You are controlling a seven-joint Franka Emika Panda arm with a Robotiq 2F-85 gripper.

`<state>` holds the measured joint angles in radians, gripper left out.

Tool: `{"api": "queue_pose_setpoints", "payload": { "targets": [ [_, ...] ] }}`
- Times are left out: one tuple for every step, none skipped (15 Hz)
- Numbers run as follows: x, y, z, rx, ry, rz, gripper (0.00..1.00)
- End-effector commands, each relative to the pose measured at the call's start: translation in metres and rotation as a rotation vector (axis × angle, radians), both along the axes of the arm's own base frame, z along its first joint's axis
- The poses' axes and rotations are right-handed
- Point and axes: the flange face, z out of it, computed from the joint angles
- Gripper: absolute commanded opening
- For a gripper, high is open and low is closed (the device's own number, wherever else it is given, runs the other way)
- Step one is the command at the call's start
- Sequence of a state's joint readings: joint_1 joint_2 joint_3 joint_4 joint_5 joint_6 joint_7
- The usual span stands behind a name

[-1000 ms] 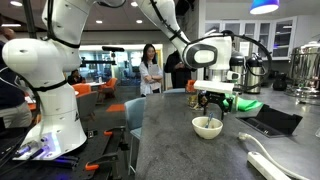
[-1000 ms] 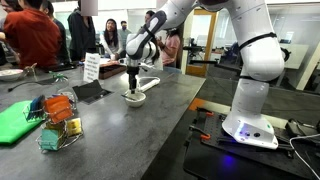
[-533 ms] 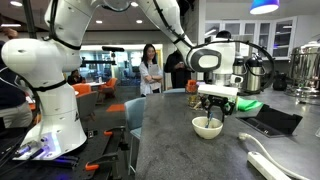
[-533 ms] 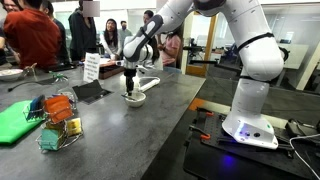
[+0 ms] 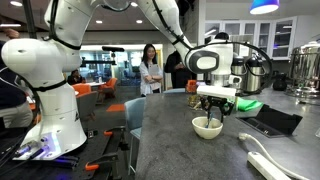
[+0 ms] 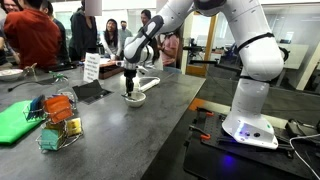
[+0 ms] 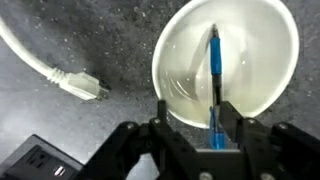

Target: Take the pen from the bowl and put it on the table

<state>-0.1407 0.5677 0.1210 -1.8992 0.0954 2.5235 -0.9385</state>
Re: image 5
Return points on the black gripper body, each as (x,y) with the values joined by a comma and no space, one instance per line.
(216,101)

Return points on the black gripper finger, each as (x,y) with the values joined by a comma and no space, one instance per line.
(226,110)
(205,105)

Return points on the blue pen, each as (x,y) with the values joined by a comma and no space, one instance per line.
(209,122)

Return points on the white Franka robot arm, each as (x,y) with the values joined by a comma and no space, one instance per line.
(56,110)

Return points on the white ceramic bowl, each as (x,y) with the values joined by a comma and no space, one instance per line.
(206,132)

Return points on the orange sponge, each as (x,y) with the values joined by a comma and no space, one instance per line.
(191,86)

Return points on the green cloth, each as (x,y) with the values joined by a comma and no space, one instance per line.
(250,105)

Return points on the steel coffee airpot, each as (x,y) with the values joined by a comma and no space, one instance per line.
(252,76)
(238,68)

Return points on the person in black clothes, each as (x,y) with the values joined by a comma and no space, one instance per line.
(176,73)

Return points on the white power strip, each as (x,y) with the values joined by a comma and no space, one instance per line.
(263,165)
(258,144)

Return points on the black pop-up table outlet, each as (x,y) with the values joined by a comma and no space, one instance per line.
(276,120)

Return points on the black kettle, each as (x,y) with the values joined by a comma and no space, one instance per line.
(280,83)

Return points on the woman holding laptop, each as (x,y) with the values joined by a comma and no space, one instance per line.
(148,73)

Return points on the light blue chair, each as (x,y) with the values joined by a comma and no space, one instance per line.
(135,113)

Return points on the large steel urn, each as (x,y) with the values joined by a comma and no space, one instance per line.
(305,71)

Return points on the orange ottoman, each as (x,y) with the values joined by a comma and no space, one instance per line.
(116,107)

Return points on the white glass-door cabinets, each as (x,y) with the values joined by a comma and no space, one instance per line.
(283,36)

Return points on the orange armchair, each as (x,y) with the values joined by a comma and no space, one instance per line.
(109,85)

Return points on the black orange bar clamp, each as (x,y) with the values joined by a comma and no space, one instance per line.
(91,166)
(108,133)

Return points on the blue pendant lamp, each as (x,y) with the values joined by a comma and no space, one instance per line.
(264,6)

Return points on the grey armchair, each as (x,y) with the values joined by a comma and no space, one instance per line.
(86,103)

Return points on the seated person in lounge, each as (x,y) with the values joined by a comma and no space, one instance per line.
(76,78)

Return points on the person with beige trousers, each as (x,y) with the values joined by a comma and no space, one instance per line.
(10,93)

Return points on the black stand pole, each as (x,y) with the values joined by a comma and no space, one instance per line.
(29,16)

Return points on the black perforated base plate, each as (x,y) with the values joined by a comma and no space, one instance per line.
(66,170)

